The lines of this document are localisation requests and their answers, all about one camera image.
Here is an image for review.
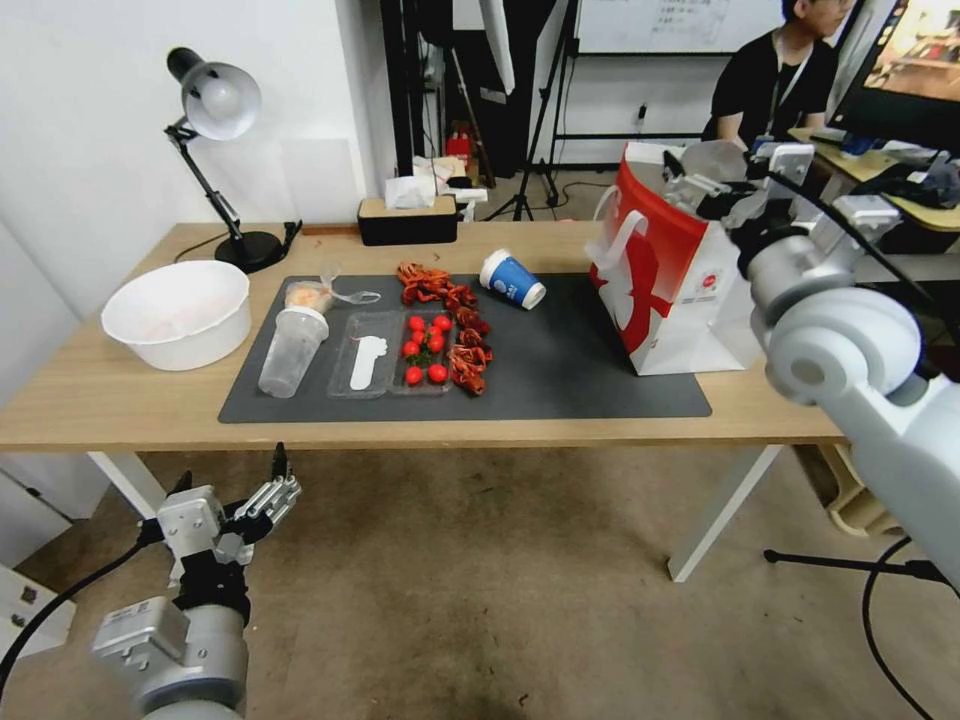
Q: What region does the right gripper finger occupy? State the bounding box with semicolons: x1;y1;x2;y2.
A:
662;149;735;217
719;187;774;231

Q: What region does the red and white delivery bag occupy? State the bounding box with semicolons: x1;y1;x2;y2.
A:
584;140;766;378

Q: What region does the clear disposable takeout box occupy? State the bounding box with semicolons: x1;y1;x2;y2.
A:
326;308;455;401

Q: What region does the clear bag with bun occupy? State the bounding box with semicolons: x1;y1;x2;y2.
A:
283;268;343;316

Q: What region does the black tissue box wooden lid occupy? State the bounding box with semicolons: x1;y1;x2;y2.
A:
356;194;460;247

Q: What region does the white table leg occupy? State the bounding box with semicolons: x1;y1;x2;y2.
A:
667;443;785;583
86;449;170;519

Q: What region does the wooden office desk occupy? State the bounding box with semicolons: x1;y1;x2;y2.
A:
787;127;960;234

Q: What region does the person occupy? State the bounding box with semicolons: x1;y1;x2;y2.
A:
703;0;856;151

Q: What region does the white cabinet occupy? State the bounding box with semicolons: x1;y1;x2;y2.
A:
0;449;114;661

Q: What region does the white plastic bowl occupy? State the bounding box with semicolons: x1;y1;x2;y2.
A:
100;260;253;373

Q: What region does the clear plastic cup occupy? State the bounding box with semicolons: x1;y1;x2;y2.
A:
257;305;331;400

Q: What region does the black computer monitor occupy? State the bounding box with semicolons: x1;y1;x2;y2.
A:
824;0;960;159

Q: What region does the whiteboard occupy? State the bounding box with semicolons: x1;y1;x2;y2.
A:
573;0;785;55

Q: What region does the black tripod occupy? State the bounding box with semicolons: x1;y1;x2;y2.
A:
479;0;583;223

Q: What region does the blue and white paper cup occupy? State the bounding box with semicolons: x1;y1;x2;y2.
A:
479;248;548;312

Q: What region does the dark grey table mat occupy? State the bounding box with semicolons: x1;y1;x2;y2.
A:
217;272;712;426

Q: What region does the white tissue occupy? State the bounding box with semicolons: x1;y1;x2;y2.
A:
384;174;438;211

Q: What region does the pale wooden stool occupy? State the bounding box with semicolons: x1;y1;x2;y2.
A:
821;442;909;538

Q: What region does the black stand leg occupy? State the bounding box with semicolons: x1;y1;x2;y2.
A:
763;548;954;586

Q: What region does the black desk lamp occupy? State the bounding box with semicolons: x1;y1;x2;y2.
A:
163;46;285;275

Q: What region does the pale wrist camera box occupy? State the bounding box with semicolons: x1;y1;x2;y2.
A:
753;142;816;189
156;485;227;561

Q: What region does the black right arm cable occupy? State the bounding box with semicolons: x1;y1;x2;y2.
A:
746;149;940;376

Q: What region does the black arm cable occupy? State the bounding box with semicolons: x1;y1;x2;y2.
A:
0;524;163;680
746;149;940;376

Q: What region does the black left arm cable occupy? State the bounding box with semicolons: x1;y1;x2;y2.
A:
0;524;163;680

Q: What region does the black floor cable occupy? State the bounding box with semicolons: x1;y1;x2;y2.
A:
860;536;939;720

